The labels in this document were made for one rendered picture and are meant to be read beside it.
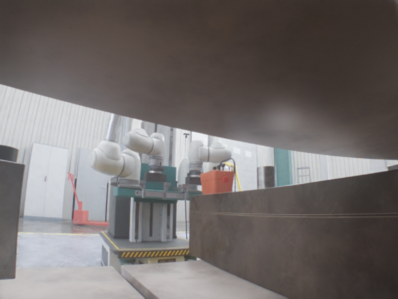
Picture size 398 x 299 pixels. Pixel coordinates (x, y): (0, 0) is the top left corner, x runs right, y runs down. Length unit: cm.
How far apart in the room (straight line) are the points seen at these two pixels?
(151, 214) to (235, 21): 173
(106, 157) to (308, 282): 125
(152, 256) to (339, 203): 119
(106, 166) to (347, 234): 130
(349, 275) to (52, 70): 80
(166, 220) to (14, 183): 154
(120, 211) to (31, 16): 173
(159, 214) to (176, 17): 174
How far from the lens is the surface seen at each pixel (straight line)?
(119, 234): 197
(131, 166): 161
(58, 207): 666
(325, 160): 418
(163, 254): 158
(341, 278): 71
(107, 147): 152
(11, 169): 49
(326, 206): 70
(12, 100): 752
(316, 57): 40
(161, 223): 194
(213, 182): 125
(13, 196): 49
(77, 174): 731
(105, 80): 46
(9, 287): 92
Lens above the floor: 62
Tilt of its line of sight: 14 degrees up
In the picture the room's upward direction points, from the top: 1 degrees clockwise
